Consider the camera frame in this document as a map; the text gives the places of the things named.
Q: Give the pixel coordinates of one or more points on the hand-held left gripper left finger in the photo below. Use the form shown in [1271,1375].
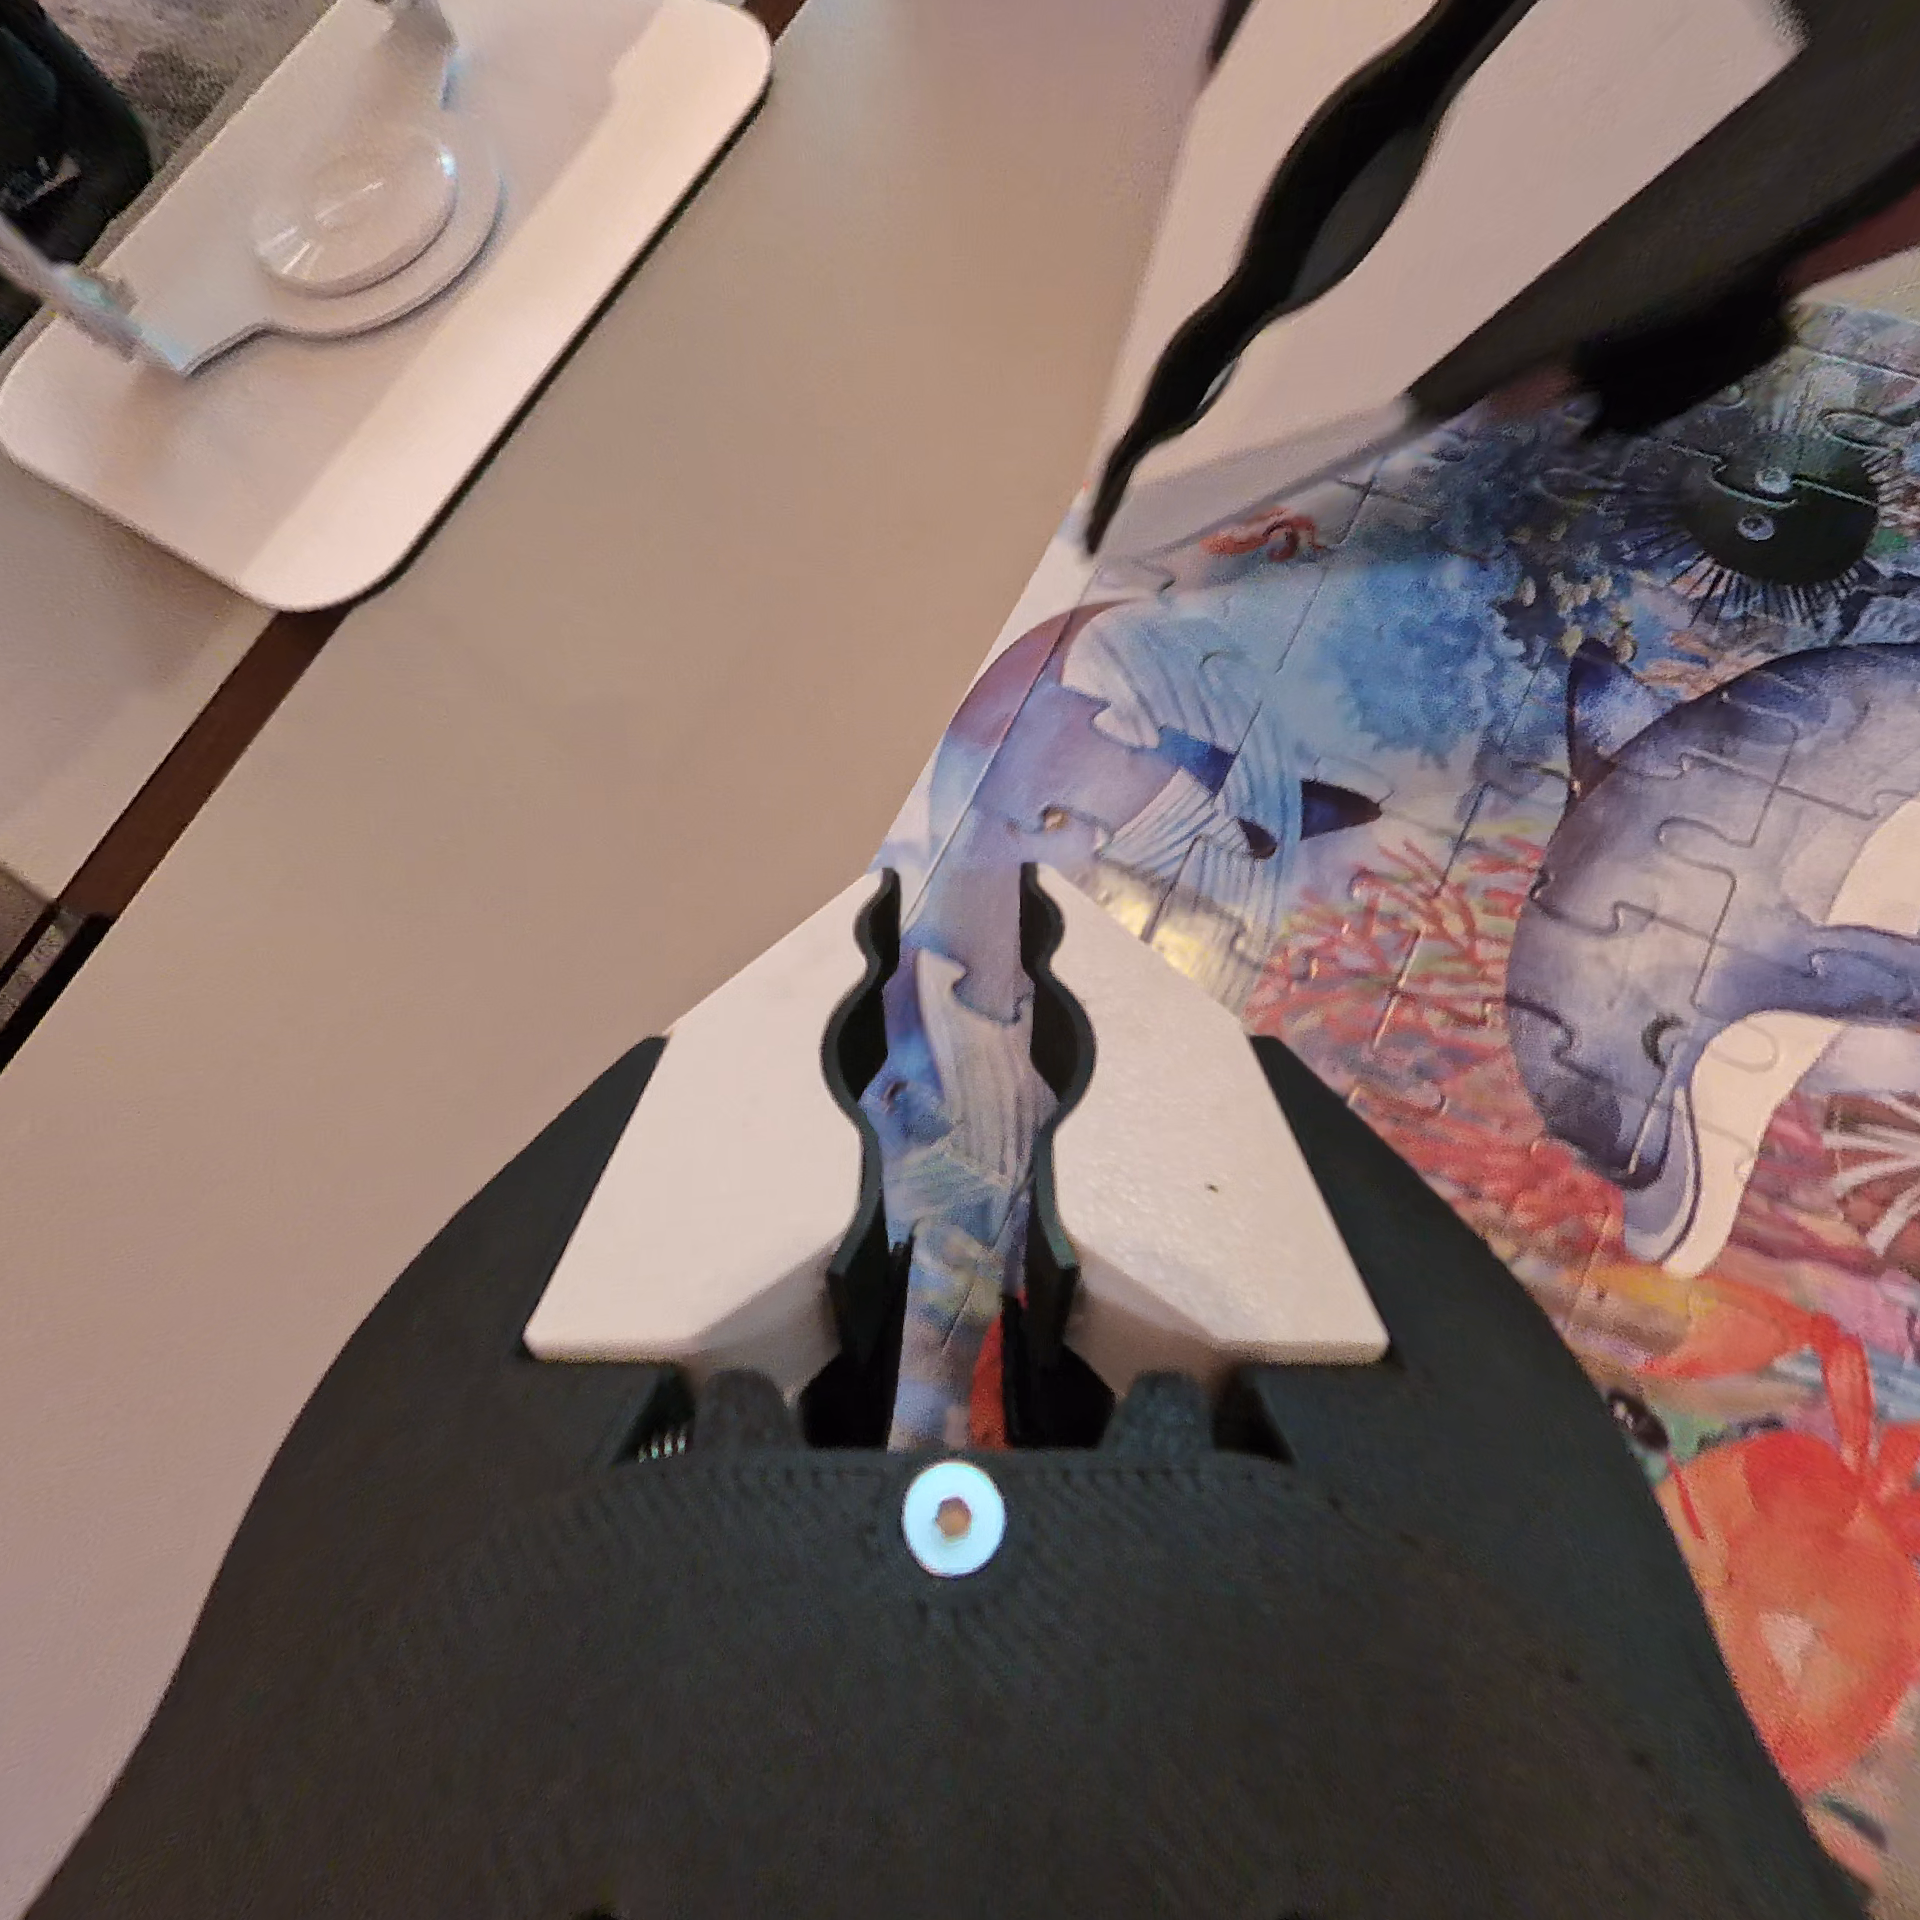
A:
[704,1200]

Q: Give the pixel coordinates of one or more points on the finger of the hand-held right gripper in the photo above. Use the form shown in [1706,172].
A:
[1231,149]
[1501,195]

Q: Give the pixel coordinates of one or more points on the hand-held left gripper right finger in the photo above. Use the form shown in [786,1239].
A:
[1214,1200]

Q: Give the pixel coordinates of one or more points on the sea animals jigsaw puzzle board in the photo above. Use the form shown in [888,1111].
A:
[1650,839]

